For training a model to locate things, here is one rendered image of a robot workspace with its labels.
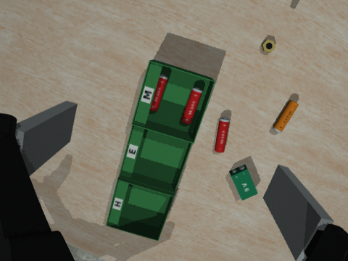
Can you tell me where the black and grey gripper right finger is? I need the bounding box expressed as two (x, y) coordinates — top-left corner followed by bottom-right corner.
(263, 165), (348, 261)

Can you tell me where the green three-compartment bin rack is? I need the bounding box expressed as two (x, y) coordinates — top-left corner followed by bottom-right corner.
(106, 59), (215, 241)

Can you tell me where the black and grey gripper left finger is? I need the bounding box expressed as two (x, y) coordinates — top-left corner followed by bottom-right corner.
(0, 101), (78, 261)

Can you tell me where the red aa battery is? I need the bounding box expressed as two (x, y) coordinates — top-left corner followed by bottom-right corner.
(215, 117), (230, 153)
(150, 74), (168, 112)
(181, 87), (203, 124)

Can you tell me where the brass hex nut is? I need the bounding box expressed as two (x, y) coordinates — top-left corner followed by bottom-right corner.
(261, 39), (275, 53)

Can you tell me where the green 9v battery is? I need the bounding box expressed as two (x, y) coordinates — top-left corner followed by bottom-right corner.
(229, 165), (258, 201)

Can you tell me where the orange aa battery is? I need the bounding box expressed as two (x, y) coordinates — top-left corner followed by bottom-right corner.
(273, 100), (298, 133)

